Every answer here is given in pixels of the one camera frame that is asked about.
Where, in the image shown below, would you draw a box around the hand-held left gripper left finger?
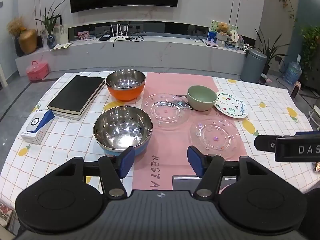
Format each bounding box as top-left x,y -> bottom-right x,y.
49,146 -> 135,199

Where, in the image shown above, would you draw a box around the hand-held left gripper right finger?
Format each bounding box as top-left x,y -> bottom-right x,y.
188,145 -> 273,198

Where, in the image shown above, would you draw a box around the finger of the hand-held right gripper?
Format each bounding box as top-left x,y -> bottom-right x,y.
254,135 -> 277,152

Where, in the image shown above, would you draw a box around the clear glass flower plate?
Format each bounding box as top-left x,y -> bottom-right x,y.
189,116 -> 241,160
141,93 -> 191,131

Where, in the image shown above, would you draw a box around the pink placemat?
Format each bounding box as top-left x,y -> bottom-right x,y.
132,72 -> 248,197

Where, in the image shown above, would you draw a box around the blue steel bowl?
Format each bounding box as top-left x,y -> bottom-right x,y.
93,106 -> 153,157

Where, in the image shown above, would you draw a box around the white fruit-painted plate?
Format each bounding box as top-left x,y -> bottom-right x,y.
214,92 -> 249,119

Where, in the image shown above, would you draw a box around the green ceramic bowl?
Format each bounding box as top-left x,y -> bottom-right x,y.
187,85 -> 217,111

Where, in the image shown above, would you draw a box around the orange steel bowl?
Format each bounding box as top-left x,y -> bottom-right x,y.
105,69 -> 146,102

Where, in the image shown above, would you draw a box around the black notebook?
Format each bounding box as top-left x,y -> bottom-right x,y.
53,109 -> 87,121
47,75 -> 106,115

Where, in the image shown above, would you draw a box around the blue water jug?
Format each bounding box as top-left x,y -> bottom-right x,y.
283,61 -> 302,85

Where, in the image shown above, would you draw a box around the grey trash bin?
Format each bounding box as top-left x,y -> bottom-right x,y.
240,48 -> 268,82

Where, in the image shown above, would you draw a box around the tall potted plant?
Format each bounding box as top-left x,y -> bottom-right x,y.
254,27 -> 288,74

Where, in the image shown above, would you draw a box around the white and blue box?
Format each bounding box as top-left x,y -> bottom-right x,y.
20,109 -> 55,145

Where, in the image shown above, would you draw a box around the green bush plant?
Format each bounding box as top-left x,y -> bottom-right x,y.
300,25 -> 320,85

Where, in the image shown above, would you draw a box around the white marble TV bench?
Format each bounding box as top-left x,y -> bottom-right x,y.
15,20 -> 253,77

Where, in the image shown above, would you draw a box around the brown teddy bear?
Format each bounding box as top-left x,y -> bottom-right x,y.
215,22 -> 232,36

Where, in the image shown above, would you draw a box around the white router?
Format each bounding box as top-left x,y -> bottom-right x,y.
109,23 -> 130,42

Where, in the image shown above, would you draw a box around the pink carry case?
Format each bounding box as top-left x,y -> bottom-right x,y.
26,60 -> 49,81

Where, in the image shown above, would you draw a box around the green picture card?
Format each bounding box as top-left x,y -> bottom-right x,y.
208,20 -> 238,43

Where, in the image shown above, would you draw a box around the loose papers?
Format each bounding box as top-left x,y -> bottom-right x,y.
51,43 -> 73,51

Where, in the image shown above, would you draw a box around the white ceramic vase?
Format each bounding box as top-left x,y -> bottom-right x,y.
54,24 -> 69,44

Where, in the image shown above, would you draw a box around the gold vase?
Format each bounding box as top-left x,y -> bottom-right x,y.
19,29 -> 38,54

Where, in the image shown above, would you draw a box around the green leafy plant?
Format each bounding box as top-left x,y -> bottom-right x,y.
34,0 -> 65,35

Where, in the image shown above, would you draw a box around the dried yellow flowers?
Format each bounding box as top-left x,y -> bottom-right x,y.
7,17 -> 27,37

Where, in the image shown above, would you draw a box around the black cable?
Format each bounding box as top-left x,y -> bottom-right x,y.
113,33 -> 145,48

